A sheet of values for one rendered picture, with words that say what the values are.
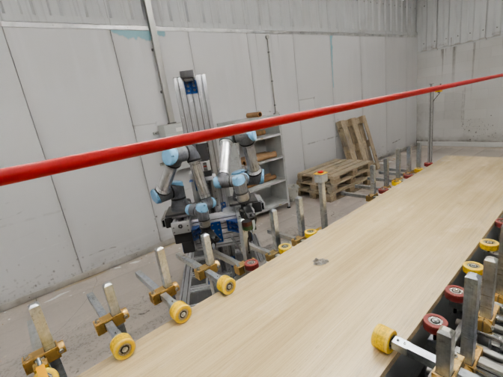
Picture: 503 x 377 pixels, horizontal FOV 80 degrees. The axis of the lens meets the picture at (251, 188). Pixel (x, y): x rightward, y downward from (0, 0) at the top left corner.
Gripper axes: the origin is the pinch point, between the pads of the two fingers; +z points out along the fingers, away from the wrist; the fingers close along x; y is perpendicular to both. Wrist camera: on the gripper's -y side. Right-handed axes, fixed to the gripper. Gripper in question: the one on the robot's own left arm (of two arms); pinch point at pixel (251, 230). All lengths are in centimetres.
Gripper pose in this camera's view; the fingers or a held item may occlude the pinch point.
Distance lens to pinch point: 186.0
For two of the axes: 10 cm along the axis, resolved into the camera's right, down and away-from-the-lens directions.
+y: -3.0, -2.1, 9.3
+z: 2.3, 9.3, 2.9
